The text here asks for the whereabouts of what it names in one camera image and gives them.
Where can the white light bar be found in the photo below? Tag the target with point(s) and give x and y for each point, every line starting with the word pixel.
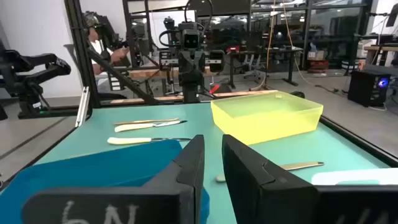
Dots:
pixel 82 107

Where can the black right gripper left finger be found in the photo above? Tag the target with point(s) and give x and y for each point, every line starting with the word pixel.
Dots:
pixel 174 202

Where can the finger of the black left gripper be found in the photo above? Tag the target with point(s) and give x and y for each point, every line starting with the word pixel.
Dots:
pixel 198 76
pixel 185 76

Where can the blue plastic bin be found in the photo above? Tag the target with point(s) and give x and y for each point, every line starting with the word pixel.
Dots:
pixel 93 168

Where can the all-silver table knife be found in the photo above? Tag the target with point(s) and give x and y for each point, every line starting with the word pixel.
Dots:
pixel 301 165

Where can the translucent yellow plastic bin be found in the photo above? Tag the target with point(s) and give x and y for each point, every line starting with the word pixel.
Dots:
pixel 264 124

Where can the black office desk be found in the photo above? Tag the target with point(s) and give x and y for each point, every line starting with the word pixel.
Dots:
pixel 290 68

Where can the grey office chair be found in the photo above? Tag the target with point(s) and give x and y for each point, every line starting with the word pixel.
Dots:
pixel 253 67

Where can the red storage crate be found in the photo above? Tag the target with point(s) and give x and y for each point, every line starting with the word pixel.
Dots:
pixel 318 66

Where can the black background robot arm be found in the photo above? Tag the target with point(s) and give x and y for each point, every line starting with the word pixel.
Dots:
pixel 28 84

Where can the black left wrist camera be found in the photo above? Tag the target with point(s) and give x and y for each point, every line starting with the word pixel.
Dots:
pixel 190 40

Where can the cardboard box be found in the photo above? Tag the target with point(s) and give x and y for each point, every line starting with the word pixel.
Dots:
pixel 315 55

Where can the black computer tower blue light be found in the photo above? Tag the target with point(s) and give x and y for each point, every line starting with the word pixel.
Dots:
pixel 363 90

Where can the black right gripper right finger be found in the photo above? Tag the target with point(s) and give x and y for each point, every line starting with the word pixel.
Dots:
pixel 264 193

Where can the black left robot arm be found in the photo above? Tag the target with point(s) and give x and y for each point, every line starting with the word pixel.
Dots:
pixel 191 93

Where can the person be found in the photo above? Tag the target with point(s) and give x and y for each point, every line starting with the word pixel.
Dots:
pixel 99 47

